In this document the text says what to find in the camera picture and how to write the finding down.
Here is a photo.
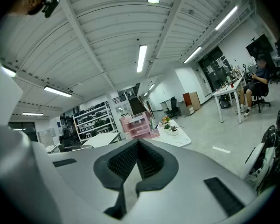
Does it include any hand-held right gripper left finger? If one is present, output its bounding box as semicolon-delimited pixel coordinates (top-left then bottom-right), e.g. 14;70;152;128
93;139;139;220

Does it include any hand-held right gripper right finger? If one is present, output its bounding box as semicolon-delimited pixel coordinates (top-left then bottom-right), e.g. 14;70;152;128
135;139;179;191

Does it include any person's head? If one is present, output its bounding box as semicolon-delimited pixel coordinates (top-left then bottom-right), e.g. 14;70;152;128
7;0;47;16

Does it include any white storage shelf rack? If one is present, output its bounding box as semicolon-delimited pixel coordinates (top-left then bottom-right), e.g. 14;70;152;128
75;103;115;140

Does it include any black swivel office chair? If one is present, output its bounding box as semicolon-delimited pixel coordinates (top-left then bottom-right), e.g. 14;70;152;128
244;77;272;113

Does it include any pink file box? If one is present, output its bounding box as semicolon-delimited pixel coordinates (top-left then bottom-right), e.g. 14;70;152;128
119;116;134;133

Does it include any pink desk organizer tray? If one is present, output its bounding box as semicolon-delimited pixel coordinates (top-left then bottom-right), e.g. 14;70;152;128
128;112;160;140

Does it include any black double door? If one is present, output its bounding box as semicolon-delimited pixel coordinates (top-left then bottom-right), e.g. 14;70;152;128
197;46;233;92

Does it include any white metal shelving rack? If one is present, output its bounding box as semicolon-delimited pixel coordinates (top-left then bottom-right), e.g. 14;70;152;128
72;101;119;143

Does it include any pile of black white helmets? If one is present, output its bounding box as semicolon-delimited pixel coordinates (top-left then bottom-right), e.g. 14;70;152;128
241;97;280;193

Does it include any black mesh office chair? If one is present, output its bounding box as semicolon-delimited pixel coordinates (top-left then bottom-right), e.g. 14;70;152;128
165;96;179;119

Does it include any grey floor vacuum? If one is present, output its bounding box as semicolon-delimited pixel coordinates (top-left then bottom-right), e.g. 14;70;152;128
219;94;232;109

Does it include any brown wooden cabinet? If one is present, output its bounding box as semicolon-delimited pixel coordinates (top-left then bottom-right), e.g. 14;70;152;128
182;91;202;111

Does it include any grey pedestal drawer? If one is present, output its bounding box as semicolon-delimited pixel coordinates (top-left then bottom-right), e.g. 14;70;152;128
178;100;195;117

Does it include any dark staircase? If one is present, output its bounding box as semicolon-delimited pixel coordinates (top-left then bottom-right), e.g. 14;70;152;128
128;96;153;117

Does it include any black wall monitor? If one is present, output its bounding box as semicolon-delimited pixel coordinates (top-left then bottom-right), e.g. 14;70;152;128
245;34;275;57

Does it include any white long desk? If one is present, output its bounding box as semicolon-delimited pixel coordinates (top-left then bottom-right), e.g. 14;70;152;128
211;72;247;124

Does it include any white rectangular table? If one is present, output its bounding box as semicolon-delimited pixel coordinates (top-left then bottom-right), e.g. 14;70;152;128
82;132;122;148

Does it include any black head-mounted camera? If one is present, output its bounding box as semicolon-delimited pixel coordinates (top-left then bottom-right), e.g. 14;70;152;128
41;0;61;19

